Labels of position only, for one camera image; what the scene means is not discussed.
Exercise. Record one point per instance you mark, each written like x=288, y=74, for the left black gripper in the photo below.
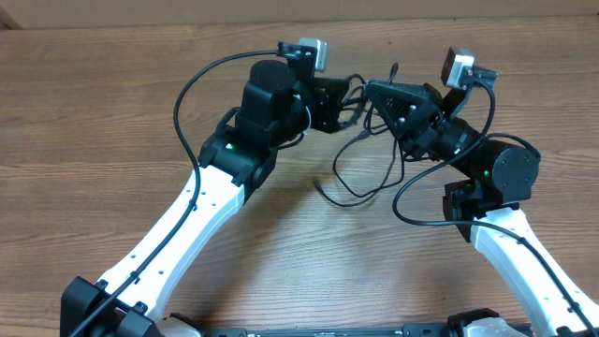
x=326, y=96

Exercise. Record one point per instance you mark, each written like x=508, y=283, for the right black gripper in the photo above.
x=416, y=116

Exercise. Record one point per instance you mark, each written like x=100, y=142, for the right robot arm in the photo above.
x=500, y=168

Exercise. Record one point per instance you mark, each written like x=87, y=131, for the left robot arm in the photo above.
x=286, y=96

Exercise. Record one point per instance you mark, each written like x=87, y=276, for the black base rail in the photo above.
x=323, y=332

